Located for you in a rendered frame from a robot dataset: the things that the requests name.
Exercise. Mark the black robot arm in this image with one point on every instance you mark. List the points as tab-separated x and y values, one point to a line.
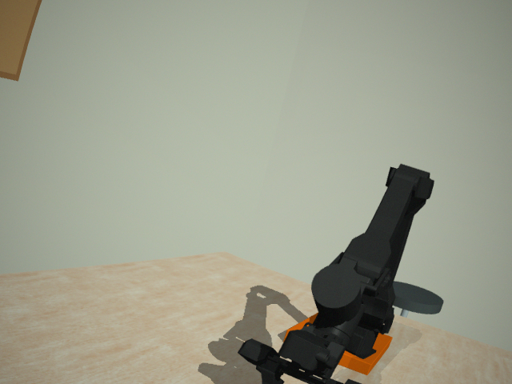
355	293

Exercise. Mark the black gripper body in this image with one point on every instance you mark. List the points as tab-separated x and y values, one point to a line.
267	357

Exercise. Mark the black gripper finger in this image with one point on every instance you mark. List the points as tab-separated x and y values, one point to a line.
269	377

